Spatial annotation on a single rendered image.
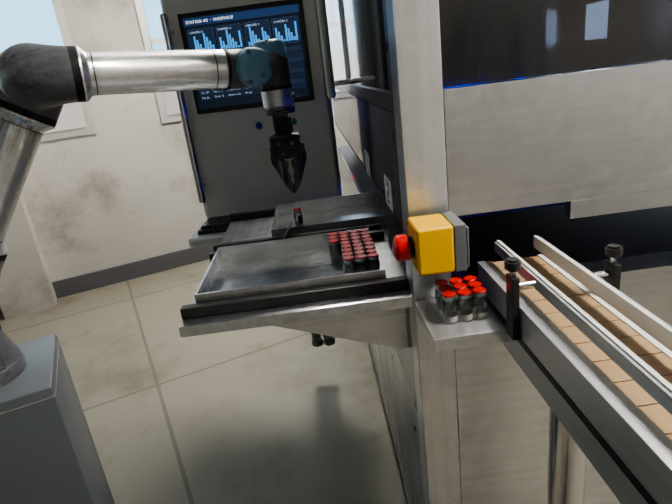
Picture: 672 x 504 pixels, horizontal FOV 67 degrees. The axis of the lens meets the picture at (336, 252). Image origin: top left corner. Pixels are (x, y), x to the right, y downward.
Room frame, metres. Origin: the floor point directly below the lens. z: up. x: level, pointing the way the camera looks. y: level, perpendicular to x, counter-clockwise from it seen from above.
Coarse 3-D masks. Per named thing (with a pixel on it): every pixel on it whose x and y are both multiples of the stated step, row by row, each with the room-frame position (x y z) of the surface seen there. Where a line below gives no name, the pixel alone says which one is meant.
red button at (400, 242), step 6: (402, 234) 0.71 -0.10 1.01; (396, 240) 0.70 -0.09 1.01; (402, 240) 0.70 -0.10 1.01; (396, 246) 0.70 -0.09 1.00; (402, 246) 0.69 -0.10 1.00; (408, 246) 0.69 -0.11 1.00; (396, 252) 0.69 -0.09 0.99; (402, 252) 0.69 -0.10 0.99; (408, 252) 0.69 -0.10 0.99; (396, 258) 0.70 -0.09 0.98; (402, 258) 0.69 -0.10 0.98; (408, 258) 0.69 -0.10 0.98
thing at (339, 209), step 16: (368, 192) 1.43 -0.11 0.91; (288, 208) 1.42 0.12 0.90; (304, 208) 1.42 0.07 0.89; (320, 208) 1.42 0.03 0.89; (336, 208) 1.42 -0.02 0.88; (352, 208) 1.39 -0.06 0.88; (368, 208) 1.37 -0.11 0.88; (384, 208) 1.35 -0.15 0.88; (272, 224) 1.21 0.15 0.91; (288, 224) 1.31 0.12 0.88; (304, 224) 1.29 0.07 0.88; (320, 224) 1.17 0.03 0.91; (336, 224) 1.17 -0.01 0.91; (352, 224) 1.17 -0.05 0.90; (384, 224) 1.17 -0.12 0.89
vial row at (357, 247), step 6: (354, 234) 1.01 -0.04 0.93; (354, 240) 0.97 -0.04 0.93; (360, 240) 0.97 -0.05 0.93; (354, 246) 0.94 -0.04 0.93; (360, 246) 0.93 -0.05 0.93; (354, 252) 0.90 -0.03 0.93; (360, 252) 0.90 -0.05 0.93; (354, 258) 0.92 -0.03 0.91; (360, 258) 0.87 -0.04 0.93; (366, 258) 0.88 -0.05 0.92; (360, 264) 0.87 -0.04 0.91; (366, 264) 0.87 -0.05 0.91; (360, 270) 0.87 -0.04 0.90; (366, 270) 0.87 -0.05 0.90
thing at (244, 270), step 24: (288, 240) 1.08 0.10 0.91; (312, 240) 1.08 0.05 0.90; (216, 264) 1.02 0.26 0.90; (240, 264) 1.04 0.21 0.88; (264, 264) 1.02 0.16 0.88; (288, 264) 1.01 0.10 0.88; (312, 264) 0.99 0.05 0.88; (336, 264) 0.97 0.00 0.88; (216, 288) 0.92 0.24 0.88; (240, 288) 0.83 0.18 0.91; (264, 288) 0.82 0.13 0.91; (288, 288) 0.83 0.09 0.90
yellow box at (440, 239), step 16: (416, 224) 0.70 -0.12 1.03; (432, 224) 0.69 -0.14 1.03; (448, 224) 0.68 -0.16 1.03; (464, 224) 0.68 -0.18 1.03; (416, 240) 0.68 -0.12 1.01; (432, 240) 0.67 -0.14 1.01; (448, 240) 0.68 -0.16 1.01; (464, 240) 0.68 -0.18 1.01; (416, 256) 0.69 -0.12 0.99; (432, 256) 0.67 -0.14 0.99; (448, 256) 0.68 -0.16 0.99; (464, 256) 0.68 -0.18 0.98; (432, 272) 0.67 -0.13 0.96; (448, 272) 0.68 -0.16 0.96
